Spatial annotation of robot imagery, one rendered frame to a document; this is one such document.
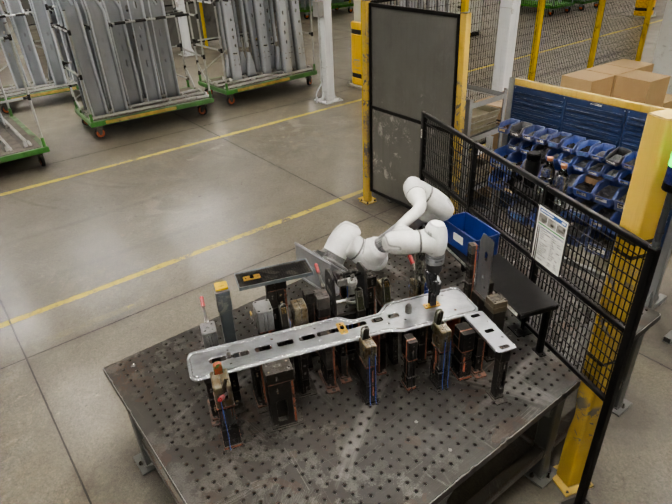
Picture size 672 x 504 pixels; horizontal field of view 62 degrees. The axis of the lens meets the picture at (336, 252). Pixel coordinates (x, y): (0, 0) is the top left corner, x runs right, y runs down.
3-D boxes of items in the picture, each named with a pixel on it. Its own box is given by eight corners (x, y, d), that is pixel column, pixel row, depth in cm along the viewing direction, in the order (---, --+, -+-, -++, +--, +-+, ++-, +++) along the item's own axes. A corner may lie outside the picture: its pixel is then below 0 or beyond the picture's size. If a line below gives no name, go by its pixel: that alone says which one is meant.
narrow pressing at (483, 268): (486, 301, 273) (493, 241, 255) (473, 289, 282) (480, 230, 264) (487, 301, 273) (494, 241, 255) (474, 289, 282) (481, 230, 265)
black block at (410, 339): (406, 395, 263) (408, 347, 247) (396, 380, 271) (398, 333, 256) (421, 390, 265) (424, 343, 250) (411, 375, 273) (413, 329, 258)
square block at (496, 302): (486, 362, 279) (494, 304, 261) (478, 352, 286) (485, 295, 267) (500, 358, 281) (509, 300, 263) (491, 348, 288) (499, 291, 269)
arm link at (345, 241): (320, 245, 346) (337, 215, 346) (343, 259, 352) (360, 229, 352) (327, 249, 331) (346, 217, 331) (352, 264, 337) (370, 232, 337)
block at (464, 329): (457, 383, 268) (461, 337, 253) (445, 368, 277) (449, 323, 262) (474, 378, 270) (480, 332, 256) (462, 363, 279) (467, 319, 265)
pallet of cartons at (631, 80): (607, 184, 615) (629, 89, 561) (546, 163, 673) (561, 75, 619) (665, 158, 672) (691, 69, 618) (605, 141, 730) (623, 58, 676)
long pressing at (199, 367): (191, 387, 232) (190, 385, 231) (185, 353, 250) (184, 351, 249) (481, 312, 268) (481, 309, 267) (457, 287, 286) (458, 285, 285)
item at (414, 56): (462, 242, 519) (483, 11, 416) (452, 248, 511) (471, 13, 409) (368, 197, 611) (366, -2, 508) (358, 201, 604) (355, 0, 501)
